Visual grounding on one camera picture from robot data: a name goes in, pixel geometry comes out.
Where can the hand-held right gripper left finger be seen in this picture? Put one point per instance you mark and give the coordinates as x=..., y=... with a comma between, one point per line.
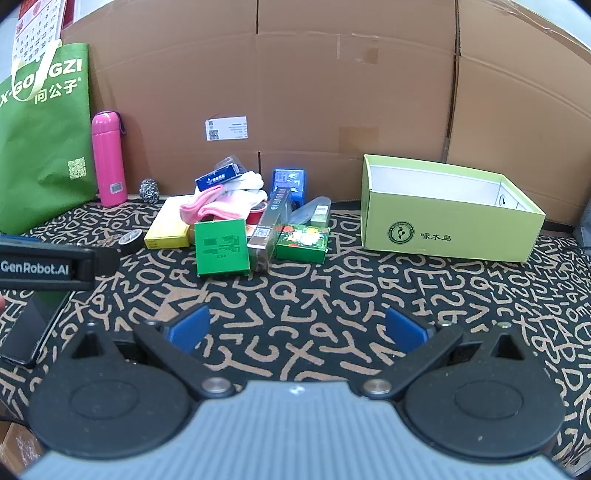
x=189, y=325

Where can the small blue box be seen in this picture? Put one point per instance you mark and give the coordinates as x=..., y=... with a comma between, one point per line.
x=214, y=181

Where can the steel wool scrubber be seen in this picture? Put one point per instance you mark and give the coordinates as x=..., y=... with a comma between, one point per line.
x=150, y=190

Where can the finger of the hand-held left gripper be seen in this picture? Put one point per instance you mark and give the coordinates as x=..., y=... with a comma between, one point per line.
x=106, y=263

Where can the red tape roll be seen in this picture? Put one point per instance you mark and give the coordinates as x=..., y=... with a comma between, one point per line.
x=257, y=214

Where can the wall calendar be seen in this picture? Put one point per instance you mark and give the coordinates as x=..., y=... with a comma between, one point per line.
x=39, y=27

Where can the long dark grey box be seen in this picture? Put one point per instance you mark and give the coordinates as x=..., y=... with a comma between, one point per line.
x=272, y=221

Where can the small olive box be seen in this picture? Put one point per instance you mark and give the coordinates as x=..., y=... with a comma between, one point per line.
x=320, y=217

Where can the plain green box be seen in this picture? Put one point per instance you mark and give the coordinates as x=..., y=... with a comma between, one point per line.
x=221, y=249

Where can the brown cardboard backdrop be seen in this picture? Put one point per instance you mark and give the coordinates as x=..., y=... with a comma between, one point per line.
x=323, y=92

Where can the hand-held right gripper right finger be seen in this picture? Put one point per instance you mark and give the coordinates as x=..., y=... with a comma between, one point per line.
x=405, y=330

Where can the small cardboard box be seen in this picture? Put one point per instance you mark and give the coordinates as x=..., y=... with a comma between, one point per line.
x=18, y=443

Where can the clear plastic cup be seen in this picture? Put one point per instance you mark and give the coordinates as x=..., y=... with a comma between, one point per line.
x=228, y=165

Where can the black smartphone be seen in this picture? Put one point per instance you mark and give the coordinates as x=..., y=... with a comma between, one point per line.
x=27, y=332

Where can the green floral box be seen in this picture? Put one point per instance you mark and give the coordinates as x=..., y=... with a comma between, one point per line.
x=302, y=242

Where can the pink thermos bottle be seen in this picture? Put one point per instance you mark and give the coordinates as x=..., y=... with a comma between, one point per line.
x=108, y=157

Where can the white paper label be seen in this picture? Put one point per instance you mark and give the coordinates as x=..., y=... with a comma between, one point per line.
x=226, y=129

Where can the blue plastic container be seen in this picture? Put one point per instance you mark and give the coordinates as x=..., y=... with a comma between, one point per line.
x=288, y=182

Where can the black tape roll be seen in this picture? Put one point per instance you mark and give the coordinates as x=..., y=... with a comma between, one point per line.
x=131, y=241

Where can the yellow box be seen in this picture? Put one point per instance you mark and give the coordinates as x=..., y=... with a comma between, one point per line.
x=168, y=224

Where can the black patterned mat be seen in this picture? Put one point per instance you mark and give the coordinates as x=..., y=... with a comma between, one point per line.
x=300, y=295

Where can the clear toothbrush case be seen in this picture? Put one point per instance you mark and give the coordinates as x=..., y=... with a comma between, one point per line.
x=302, y=212

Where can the light green shoe box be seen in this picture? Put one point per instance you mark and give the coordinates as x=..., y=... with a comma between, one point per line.
x=443, y=226

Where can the green tote bag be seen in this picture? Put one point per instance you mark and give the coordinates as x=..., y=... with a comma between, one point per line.
x=41, y=152

